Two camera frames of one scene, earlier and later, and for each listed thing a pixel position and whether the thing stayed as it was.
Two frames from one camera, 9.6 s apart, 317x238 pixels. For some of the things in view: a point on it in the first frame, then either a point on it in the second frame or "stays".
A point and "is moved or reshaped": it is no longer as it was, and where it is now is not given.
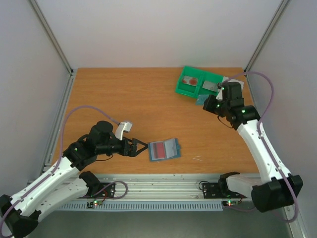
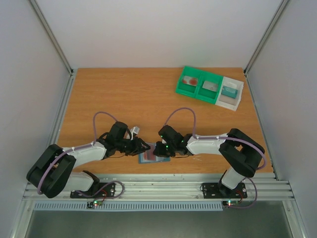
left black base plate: x=106 y=190 stays
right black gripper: x=210 y=103 to x=163 y=149
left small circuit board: x=92 y=204 stays
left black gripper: x=132 y=152 stays
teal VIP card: x=201 y=99 is moved or reshaped
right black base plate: x=213 y=191 stays
